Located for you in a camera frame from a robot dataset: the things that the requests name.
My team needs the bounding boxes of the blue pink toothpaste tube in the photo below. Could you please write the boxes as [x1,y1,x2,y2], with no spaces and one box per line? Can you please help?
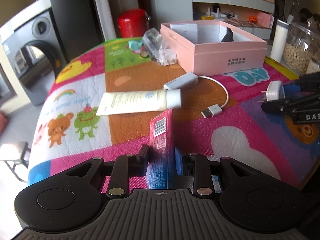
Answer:
[146,109,174,189]

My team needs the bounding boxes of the glass jar of nuts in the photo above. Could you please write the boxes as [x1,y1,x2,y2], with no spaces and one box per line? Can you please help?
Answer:
[282,22,319,75]

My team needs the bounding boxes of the orange pumpkin toy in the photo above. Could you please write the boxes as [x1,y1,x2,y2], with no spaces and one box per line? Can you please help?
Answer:
[249,16,258,24]

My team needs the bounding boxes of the black hair dryer nozzle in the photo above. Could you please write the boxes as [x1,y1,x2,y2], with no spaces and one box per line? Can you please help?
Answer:
[221,27,234,42]

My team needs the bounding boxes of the small metal stool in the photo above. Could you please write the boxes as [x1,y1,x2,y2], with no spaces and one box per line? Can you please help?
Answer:
[1,141,31,183]

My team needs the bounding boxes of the white cylindrical bottle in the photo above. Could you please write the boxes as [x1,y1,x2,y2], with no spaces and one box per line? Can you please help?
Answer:
[270,20,290,63]

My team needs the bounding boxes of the white USB adapter with cable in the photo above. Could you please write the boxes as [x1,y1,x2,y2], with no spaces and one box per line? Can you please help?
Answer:
[163,72,229,119]

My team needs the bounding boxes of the cream lotion tube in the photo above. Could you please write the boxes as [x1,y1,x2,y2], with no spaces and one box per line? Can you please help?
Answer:
[97,89,182,116]

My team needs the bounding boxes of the colourful cartoon play mat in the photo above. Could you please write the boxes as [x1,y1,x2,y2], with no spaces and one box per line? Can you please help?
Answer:
[27,38,319,187]

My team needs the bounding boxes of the pink cardboard box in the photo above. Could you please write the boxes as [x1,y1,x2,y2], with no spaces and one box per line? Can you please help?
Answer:
[160,21,267,76]

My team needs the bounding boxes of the red cylindrical container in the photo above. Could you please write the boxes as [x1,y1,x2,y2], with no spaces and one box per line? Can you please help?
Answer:
[117,9,151,38]

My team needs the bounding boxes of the white wall plug charger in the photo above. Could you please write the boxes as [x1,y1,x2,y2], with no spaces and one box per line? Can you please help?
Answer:
[259,80,285,102]

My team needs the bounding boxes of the grey TV shelf unit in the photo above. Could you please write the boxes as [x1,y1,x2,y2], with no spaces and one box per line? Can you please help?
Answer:
[193,0,275,40]

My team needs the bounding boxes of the clear plastic bag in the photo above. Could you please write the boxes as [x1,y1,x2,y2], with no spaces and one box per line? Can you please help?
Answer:
[143,28,177,66]

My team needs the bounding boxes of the grey washing machine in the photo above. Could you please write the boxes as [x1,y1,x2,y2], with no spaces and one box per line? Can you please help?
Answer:
[2,9,66,106]

